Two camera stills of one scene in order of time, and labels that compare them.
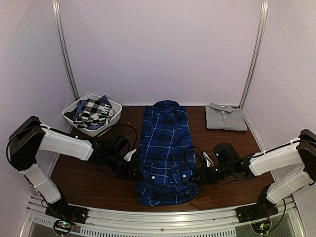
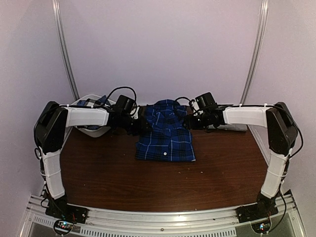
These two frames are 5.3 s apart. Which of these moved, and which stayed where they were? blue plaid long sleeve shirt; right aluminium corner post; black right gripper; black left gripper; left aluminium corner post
Moved: black right gripper; blue plaid long sleeve shirt; black left gripper
Stayed: left aluminium corner post; right aluminium corner post
